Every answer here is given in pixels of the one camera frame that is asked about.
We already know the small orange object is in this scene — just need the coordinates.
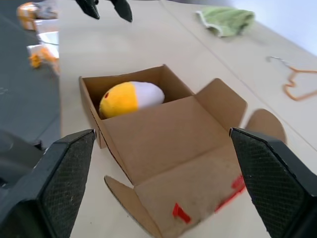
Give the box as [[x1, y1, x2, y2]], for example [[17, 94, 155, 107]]
[[29, 54, 42, 68]]

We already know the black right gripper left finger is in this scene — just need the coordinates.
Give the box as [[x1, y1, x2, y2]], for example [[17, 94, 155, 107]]
[[0, 128, 97, 238]]

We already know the yellow white plush toy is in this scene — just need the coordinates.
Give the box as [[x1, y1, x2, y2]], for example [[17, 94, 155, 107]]
[[99, 81, 166, 119]]

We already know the brown cardboard box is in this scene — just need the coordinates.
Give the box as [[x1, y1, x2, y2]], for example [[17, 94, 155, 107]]
[[79, 63, 288, 238]]

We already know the green cloth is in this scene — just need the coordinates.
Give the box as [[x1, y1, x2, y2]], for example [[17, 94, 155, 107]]
[[195, 6, 256, 38]]

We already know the white plastic object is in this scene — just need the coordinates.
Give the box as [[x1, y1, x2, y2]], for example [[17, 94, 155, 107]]
[[26, 18, 60, 59]]

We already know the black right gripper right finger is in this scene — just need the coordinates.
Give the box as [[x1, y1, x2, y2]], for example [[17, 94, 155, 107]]
[[228, 127, 317, 238]]

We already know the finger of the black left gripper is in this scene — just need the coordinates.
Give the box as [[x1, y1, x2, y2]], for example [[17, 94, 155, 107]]
[[108, 0, 134, 23], [75, 0, 101, 20]]

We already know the red tape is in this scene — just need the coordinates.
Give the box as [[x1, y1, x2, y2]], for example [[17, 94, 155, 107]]
[[172, 175, 248, 224]]

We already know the orange wire hanger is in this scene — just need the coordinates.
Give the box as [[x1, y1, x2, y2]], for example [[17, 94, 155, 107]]
[[266, 56, 317, 102]]

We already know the orange white object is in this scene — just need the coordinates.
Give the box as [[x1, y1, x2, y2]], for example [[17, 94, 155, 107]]
[[23, 1, 42, 31]]

